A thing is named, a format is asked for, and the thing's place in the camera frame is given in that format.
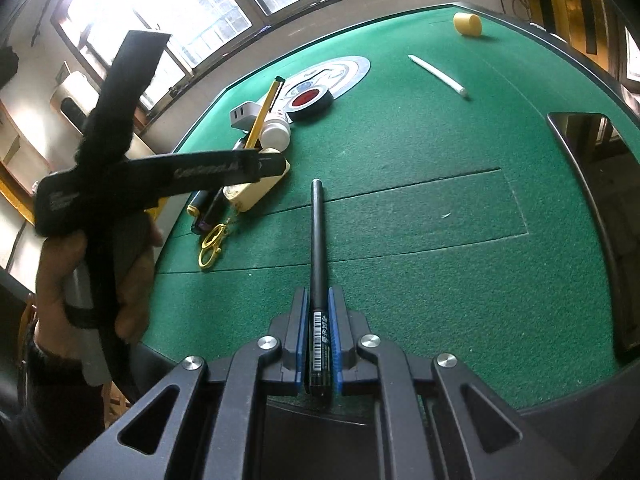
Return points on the white air conditioner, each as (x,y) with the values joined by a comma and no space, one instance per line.
(75,90)

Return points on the cream plastic case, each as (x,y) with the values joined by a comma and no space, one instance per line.
(250,195)

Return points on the white pill bottle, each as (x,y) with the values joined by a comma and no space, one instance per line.
(274,136)

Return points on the white pen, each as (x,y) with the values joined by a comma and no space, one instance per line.
(440,76)

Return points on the yellow black pen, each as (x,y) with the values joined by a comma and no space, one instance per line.
(265,110)

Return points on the black glossy tray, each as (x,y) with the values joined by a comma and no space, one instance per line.
(615,235)

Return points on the white wall charger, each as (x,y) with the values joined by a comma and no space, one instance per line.
(245,116)

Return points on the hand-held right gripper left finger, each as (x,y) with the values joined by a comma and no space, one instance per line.
(300,340)

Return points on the person's left hand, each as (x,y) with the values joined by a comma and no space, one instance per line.
(55,270)

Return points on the black tape roll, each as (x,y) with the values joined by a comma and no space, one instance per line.
(315,114)

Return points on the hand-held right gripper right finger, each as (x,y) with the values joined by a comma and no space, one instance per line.
(335,340)

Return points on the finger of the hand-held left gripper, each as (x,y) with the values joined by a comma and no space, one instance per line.
(272,165)

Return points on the round table control panel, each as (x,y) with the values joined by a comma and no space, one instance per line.
(350,67)

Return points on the window with metal grille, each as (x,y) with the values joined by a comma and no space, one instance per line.
(150,0)

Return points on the person's left forearm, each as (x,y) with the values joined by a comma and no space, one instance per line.
(55,410)

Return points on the white wooden cabinet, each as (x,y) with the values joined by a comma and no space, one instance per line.
(20,150)

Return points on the black yellow-tipped marker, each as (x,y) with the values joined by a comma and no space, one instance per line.
(199,201)

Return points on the yellow plastic cap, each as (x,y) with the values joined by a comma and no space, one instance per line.
(467,25)

